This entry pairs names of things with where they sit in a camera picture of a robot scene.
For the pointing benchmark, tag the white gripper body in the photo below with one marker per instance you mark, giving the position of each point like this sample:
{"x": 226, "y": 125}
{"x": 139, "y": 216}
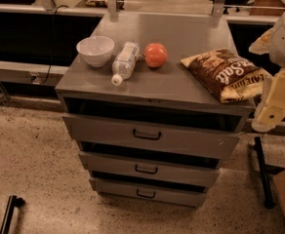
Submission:
{"x": 272, "y": 110}

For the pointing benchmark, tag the grey bottom drawer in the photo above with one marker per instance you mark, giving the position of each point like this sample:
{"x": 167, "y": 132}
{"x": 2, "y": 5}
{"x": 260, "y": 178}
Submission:
{"x": 147, "y": 192}

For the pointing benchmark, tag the grey drawer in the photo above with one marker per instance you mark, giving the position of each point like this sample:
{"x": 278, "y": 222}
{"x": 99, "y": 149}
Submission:
{"x": 147, "y": 192}
{"x": 117, "y": 165}
{"x": 149, "y": 136}

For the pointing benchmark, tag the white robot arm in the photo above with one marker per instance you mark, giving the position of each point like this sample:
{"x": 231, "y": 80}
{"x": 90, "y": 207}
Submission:
{"x": 272, "y": 43}

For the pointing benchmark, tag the grey metal drawer cabinet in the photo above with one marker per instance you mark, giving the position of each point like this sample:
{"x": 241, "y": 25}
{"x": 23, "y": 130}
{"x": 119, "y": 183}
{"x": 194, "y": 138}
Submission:
{"x": 169, "y": 95}

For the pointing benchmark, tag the grey middle drawer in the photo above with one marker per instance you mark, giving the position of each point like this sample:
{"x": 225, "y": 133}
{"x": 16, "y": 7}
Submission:
{"x": 117, "y": 165}

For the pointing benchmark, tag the grey top drawer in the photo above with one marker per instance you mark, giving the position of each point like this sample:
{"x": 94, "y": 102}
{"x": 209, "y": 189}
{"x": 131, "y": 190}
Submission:
{"x": 149, "y": 136}

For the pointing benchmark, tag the brown yellow chip bag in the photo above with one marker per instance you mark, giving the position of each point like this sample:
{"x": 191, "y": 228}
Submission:
{"x": 227, "y": 76}

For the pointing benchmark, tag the black metal leg right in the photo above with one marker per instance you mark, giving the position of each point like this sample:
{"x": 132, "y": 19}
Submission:
{"x": 269, "y": 204}

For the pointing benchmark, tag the black metal leg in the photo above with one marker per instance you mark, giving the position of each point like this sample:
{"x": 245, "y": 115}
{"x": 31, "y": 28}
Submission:
{"x": 269, "y": 204}
{"x": 13, "y": 202}

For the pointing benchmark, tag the red apple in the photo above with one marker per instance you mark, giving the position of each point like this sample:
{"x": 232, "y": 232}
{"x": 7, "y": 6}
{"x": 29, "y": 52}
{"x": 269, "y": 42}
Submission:
{"x": 155, "y": 55}

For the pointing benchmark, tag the clear plastic water bottle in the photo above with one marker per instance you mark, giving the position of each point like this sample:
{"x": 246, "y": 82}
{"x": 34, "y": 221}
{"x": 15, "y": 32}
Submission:
{"x": 124, "y": 63}

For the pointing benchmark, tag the white bowl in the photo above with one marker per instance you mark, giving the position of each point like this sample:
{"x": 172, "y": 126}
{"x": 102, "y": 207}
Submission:
{"x": 96, "y": 50}

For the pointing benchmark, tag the black metal leg left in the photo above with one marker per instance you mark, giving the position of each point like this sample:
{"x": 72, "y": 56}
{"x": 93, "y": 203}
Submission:
{"x": 13, "y": 202}

